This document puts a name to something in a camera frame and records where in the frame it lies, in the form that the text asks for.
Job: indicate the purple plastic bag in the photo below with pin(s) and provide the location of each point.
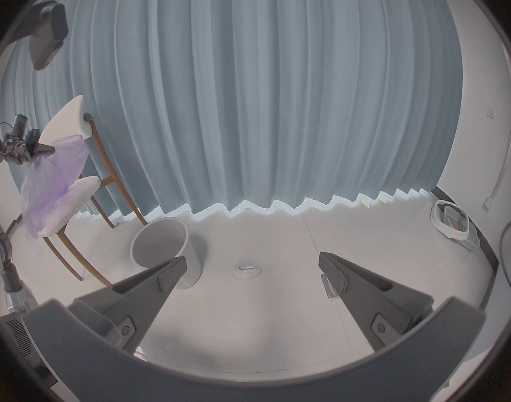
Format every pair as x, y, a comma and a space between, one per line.
50, 182

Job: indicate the white cushioned wooden chair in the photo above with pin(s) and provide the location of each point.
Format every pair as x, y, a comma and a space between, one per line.
67, 119

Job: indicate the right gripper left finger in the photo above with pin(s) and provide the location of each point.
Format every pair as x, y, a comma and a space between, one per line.
129, 308

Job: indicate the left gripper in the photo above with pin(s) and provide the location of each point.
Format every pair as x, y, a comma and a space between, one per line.
32, 145

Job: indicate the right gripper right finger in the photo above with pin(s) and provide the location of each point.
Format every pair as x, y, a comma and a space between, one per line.
376, 308

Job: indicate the pale blue curtain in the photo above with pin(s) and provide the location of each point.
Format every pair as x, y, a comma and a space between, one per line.
259, 99

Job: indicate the crumpled white paper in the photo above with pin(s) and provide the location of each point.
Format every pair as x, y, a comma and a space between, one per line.
248, 272

